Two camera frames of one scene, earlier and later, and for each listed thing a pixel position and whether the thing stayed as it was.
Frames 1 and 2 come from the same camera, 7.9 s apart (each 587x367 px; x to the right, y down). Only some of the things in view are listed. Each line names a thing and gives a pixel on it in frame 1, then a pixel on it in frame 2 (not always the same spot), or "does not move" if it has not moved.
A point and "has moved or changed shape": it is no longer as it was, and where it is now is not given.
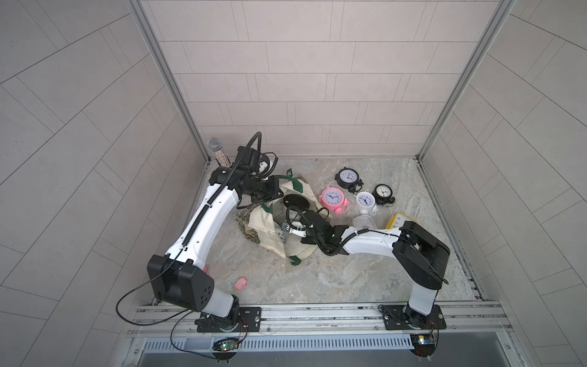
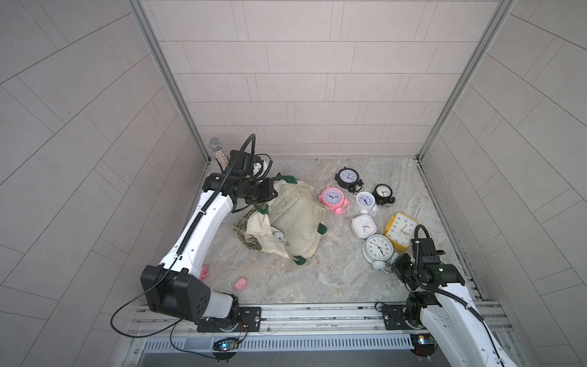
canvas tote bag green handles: [263, 223] has moved or changed shape
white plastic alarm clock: [366, 201] does not move
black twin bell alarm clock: [348, 179] does not move
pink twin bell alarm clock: [333, 199] does not move
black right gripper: [307, 240] → [396, 267]
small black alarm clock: [383, 194] does not move
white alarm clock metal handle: [296, 231] → [279, 235]
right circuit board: [424, 345] does not move
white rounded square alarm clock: [363, 222] does not move
